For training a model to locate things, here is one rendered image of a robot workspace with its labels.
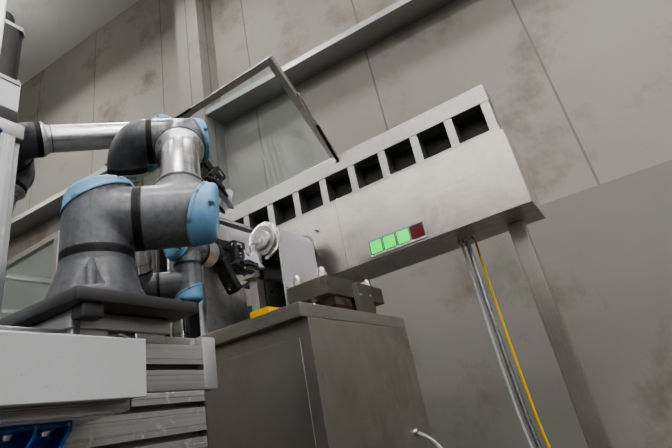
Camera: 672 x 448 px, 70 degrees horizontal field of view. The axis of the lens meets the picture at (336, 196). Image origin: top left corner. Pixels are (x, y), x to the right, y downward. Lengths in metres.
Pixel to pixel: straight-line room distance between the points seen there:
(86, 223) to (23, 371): 0.35
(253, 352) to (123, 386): 0.82
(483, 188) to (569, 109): 1.86
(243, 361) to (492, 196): 1.01
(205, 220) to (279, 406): 0.66
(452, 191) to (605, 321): 1.61
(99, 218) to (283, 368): 0.70
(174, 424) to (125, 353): 0.24
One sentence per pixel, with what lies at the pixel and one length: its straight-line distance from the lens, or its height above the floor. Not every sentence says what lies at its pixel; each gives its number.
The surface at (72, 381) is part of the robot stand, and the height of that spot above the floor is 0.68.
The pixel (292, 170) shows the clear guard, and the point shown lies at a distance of 2.28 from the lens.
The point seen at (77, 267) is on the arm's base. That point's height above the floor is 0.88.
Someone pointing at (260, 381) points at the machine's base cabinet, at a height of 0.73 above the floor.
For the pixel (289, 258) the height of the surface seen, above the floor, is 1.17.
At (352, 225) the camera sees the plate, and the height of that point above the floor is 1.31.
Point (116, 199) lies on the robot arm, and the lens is 0.89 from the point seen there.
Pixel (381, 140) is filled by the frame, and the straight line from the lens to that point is 2.07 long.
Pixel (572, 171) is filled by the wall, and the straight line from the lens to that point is 3.43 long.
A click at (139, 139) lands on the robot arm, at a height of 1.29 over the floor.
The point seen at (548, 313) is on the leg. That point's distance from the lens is 1.86.
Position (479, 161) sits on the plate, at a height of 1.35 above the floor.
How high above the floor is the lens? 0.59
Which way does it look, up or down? 25 degrees up
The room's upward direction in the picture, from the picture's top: 12 degrees counter-clockwise
